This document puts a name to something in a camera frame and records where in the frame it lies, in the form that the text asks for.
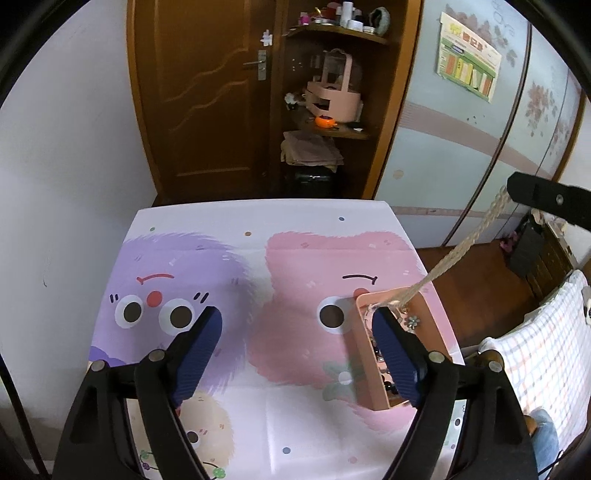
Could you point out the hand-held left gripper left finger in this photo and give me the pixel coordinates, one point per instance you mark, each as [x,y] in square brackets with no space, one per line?
[198,355]

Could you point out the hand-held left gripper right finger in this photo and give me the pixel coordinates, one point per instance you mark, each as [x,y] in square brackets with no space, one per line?
[392,350]

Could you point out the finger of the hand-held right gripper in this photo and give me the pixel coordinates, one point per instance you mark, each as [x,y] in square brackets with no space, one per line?
[549,198]

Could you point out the pink plastic tray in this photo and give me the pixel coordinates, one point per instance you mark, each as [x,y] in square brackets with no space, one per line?
[434,332]

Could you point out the dark bin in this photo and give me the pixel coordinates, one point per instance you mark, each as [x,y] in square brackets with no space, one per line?
[528,249]

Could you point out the small pink object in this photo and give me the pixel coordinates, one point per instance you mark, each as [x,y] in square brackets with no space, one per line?
[509,242]

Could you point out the printed cartoon tablecloth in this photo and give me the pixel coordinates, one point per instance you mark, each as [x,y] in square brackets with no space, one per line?
[286,286]

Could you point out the pale sliding wardrobe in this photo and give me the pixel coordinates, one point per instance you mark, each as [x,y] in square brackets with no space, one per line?
[438,161]

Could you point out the checked blanket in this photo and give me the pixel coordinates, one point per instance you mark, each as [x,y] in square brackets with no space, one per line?
[545,346]

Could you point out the person's jeans leg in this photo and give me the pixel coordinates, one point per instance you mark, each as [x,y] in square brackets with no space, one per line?
[547,434]

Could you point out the wooden corner shelf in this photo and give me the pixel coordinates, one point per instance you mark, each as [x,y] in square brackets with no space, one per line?
[392,92]

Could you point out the folded beige cloth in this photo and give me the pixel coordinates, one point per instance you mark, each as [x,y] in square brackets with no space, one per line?
[311,150]

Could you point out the pink cosmetic organizer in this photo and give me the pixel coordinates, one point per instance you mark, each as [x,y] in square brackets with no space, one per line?
[334,99]

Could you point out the small orange container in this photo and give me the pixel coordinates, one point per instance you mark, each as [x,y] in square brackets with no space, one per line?
[324,122]

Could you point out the wooden door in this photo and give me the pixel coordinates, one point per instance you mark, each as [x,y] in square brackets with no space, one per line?
[198,115]

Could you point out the row of cosmetic jars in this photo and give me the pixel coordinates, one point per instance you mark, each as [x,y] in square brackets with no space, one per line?
[351,18]

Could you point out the small white figurine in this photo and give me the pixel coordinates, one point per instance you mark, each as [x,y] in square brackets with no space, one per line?
[292,100]

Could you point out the white door sticker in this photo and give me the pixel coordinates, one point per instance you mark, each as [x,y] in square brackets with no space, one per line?
[266,38]

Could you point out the wall poster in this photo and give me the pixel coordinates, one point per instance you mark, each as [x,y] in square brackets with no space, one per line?
[468,55]

